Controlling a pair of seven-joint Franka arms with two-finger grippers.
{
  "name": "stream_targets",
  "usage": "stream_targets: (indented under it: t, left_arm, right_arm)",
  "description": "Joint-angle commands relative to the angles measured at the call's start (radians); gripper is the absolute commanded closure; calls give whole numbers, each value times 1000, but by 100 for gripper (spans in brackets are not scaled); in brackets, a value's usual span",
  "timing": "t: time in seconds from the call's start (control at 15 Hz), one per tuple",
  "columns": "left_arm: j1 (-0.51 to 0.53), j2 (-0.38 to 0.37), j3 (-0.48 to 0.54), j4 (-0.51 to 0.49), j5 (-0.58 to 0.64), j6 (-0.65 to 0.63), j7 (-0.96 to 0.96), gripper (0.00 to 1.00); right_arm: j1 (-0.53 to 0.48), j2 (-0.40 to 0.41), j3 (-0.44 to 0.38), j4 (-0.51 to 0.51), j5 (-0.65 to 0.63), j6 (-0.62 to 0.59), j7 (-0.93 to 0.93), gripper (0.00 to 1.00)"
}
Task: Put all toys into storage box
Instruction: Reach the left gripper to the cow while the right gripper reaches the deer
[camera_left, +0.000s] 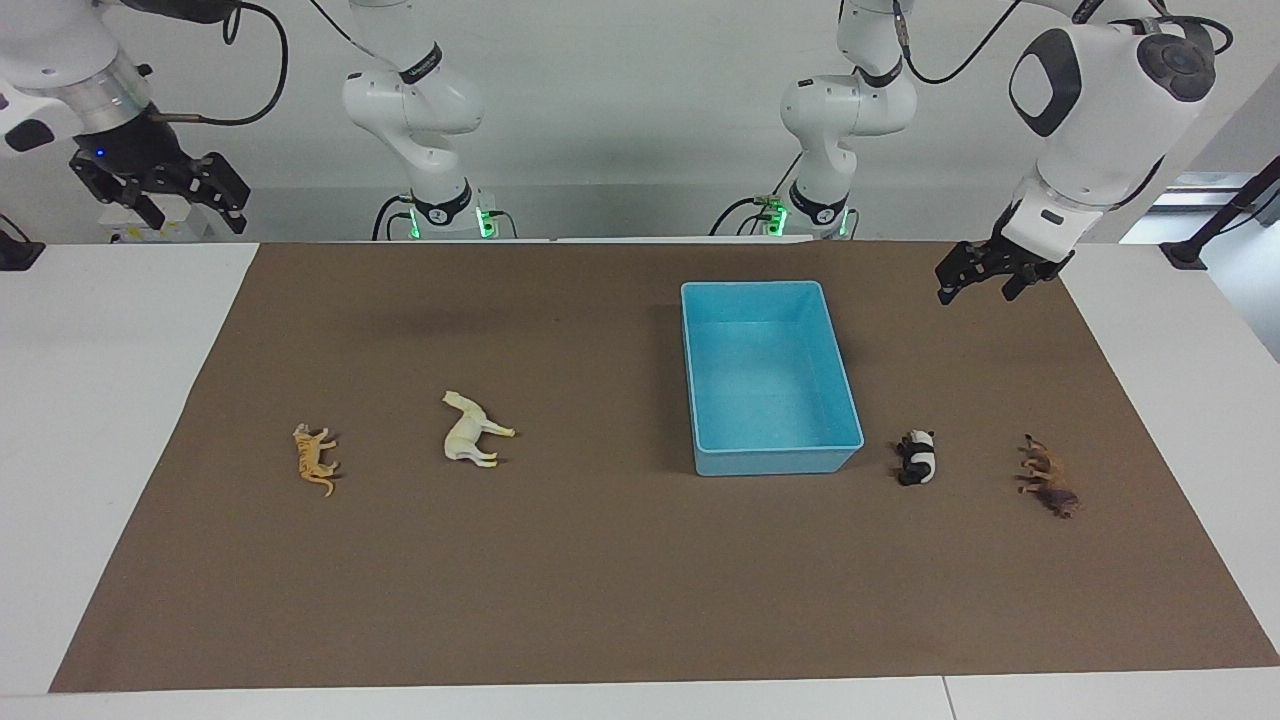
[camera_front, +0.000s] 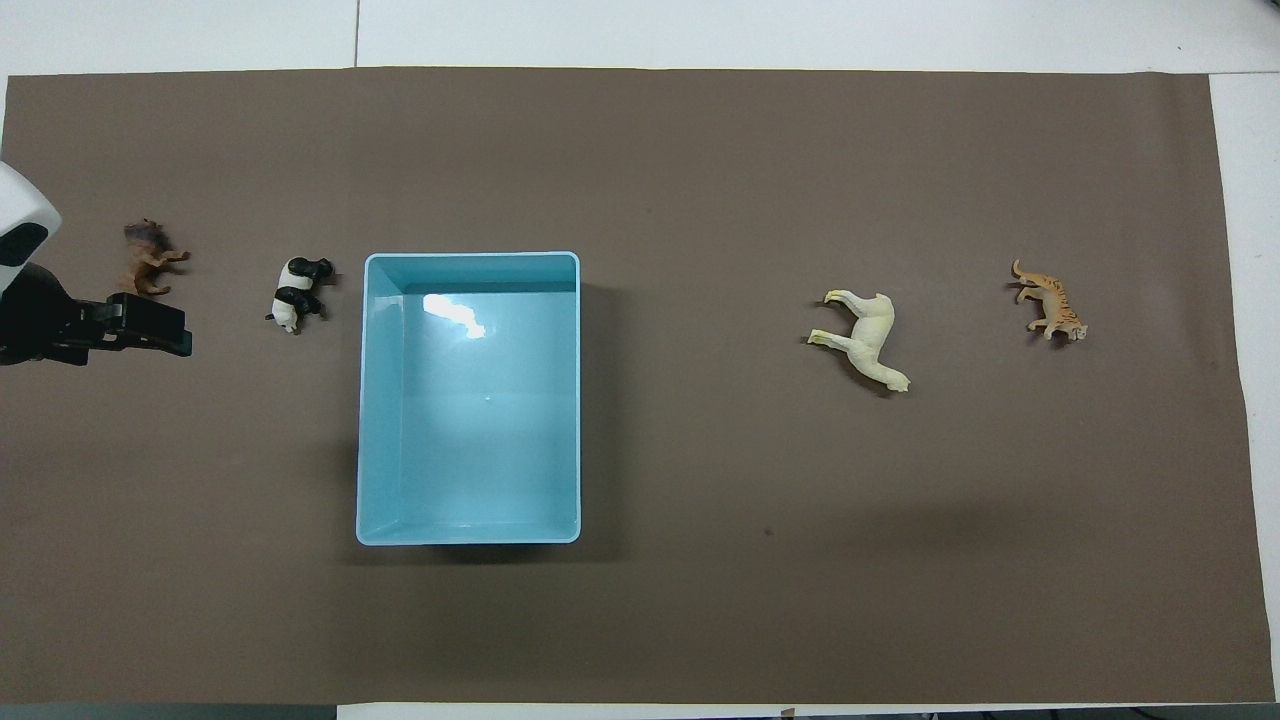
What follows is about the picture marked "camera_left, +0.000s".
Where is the black left base cable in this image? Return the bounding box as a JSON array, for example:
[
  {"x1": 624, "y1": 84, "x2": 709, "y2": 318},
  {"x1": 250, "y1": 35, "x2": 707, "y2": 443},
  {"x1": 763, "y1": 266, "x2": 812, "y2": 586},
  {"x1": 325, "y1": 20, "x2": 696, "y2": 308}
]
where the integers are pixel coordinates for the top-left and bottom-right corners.
[{"x1": 708, "y1": 150, "x2": 803, "y2": 239}]

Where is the black right base cable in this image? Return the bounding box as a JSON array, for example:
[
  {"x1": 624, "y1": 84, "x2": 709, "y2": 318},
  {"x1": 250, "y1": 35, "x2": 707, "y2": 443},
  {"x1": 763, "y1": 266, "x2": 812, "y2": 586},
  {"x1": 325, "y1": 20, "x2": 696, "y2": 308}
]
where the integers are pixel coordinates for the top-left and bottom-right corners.
[{"x1": 371, "y1": 194, "x2": 417, "y2": 242}]

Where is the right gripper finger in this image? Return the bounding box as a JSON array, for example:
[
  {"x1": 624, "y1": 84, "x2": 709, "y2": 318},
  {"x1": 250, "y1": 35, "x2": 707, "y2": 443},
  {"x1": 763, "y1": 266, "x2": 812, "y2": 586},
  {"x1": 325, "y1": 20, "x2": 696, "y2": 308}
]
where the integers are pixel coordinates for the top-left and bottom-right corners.
[
  {"x1": 190, "y1": 152, "x2": 252, "y2": 236},
  {"x1": 68, "y1": 158, "x2": 168, "y2": 233}
]

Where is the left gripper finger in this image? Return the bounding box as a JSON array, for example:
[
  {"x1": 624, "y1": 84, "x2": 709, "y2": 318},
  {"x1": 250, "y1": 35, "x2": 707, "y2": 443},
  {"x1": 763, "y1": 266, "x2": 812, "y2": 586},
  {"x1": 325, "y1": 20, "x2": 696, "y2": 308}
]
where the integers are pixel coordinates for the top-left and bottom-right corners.
[
  {"x1": 1000, "y1": 266, "x2": 1063, "y2": 302},
  {"x1": 935, "y1": 242, "x2": 988, "y2": 307}
]

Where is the orange tiger toy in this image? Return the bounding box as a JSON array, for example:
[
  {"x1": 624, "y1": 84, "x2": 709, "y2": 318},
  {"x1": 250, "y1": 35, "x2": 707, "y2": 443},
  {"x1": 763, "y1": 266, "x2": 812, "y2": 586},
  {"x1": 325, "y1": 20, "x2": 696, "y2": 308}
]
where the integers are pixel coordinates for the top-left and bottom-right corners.
[{"x1": 291, "y1": 423, "x2": 342, "y2": 498}]

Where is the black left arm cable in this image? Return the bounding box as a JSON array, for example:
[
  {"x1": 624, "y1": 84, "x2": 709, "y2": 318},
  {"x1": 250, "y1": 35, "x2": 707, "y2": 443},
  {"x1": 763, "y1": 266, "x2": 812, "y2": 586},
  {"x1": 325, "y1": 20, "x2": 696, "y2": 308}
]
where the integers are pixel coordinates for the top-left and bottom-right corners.
[{"x1": 893, "y1": 0, "x2": 1233, "y2": 87}]

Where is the blue plastic storage box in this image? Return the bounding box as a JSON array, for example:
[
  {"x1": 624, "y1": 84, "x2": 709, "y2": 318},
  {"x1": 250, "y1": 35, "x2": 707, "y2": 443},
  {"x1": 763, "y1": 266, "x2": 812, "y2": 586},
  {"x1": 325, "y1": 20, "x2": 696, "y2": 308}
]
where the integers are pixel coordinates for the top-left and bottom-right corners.
[{"x1": 680, "y1": 280, "x2": 866, "y2": 478}]

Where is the black base cable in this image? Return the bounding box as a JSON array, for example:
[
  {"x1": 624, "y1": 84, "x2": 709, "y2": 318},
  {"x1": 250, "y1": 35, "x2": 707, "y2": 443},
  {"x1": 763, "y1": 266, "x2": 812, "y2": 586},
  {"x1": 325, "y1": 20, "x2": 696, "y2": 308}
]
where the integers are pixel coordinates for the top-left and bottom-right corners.
[
  {"x1": 371, "y1": 194, "x2": 417, "y2": 242},
  {"x1": 708, "y1": 150, "x2": 803, "y2": 239}
]

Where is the small black table clamp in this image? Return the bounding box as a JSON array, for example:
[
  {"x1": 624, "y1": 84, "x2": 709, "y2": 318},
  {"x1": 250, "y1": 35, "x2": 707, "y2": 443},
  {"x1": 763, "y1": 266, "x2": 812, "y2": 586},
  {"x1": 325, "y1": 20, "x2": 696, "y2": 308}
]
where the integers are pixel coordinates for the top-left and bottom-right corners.
[{"x1": 0, "y1": 214, "x2": 47, "y2": 272}]

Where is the cream white horse toy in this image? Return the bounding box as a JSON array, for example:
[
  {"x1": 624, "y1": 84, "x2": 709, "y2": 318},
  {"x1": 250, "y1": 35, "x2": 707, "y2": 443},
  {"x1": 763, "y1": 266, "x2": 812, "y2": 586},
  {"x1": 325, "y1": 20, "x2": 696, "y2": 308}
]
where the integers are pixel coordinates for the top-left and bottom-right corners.
[{"x1": 442, "y1": 390, "x2": 518, "y2": 470}]

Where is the grey window sill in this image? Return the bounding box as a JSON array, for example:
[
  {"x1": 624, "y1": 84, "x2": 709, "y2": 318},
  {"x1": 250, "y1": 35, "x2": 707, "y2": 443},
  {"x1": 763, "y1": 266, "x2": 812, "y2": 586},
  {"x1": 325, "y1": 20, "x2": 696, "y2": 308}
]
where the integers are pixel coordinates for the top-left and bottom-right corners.
[{"x1": 1148, "y1": 171, "x2": 1263, "y2": 215}]

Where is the brown table mat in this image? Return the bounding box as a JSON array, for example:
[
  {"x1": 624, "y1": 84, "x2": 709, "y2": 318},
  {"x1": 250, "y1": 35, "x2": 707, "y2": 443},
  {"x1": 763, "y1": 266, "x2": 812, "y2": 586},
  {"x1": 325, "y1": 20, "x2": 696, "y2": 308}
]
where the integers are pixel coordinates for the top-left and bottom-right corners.
[{"x1": 48, "y1": 240, "x2": 1280, "y2": 694}]

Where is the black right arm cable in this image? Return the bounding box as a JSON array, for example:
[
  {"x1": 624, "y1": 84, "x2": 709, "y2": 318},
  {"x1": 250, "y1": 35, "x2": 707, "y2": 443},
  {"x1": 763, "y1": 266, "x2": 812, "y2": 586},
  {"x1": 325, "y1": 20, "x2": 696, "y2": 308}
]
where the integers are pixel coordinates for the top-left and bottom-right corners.
[{"x1": 150, "y1": 0, "x2": 291, "y2": 127}]

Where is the brown lion toy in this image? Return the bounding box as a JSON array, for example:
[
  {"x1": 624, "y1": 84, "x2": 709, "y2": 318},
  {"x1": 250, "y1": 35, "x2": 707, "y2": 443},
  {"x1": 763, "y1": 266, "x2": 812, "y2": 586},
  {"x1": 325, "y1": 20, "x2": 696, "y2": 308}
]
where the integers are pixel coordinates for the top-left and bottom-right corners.
[{"x1": 1016, "y1": 432, "x2": 1082, "y2": 520}]

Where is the white power strip box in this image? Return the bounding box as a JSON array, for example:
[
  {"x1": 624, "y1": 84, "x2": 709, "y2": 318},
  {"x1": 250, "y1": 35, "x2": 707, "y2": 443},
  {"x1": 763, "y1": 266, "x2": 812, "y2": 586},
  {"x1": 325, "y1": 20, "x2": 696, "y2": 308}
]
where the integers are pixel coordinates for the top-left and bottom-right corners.
[{"x1": 100, "y1": 194, "x2": 216, "y2": 245}]

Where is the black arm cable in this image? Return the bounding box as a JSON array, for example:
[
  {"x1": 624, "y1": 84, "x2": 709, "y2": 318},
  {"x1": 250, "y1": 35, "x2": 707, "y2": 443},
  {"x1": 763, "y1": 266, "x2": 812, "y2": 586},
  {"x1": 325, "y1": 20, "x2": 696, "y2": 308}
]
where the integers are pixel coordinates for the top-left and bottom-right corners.
[
  {"x1": 150, "y1": 0, "x2": 291, "y2": 127},
  {"x1": 893, "y1": 0, "x2": 1233, "y2": 87}
]

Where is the black clamp with pole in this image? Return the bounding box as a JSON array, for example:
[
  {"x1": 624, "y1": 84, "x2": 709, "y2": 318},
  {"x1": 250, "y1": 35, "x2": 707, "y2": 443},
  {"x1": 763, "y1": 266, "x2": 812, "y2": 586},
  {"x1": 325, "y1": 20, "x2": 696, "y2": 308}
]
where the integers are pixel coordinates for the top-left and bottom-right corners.
[{"x1": 1160, "y1": 155, "x2": 1280, "y2": 272}]

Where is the black white panda toy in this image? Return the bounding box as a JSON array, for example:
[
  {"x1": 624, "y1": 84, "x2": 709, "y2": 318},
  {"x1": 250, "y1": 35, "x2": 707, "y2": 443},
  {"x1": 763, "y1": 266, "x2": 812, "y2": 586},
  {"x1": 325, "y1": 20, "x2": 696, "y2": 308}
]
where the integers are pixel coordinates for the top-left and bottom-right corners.
[{"x1": 894, "y1": 429, "x2": 938, "y2": 488}]

